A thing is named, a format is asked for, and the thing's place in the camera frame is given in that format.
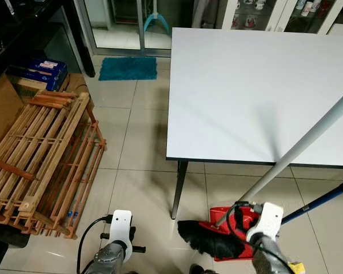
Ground light blue handled red broom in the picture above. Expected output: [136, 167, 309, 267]
[177, 86, 343, 259]

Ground folded wooden slat rack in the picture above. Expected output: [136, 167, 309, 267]
[0, 90, 107, 239]

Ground white table black legs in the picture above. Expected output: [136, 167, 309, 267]
[166, 27, 343, 220]

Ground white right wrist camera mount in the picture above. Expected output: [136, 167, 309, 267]
[246, 202, 284, 243]

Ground blue carton box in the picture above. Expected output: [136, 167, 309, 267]
[9, 57, 69, 92]

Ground teal floor mat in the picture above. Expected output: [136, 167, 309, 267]
[98, 56, 158, 82]

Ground red dustpan blue handle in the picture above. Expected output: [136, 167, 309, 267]
[210, 178, 343, 262]

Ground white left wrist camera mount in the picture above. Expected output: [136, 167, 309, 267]
[110, 209, 133, 255]

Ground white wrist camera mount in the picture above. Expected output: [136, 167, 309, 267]
[246, 202, 284, 243]
[110, 209, 133, 255]

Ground white glass display cabinet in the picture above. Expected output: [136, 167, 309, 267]
[217, 0, 343, 35]

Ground glass sliding door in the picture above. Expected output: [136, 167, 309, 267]
[74, 0, 178, 57]

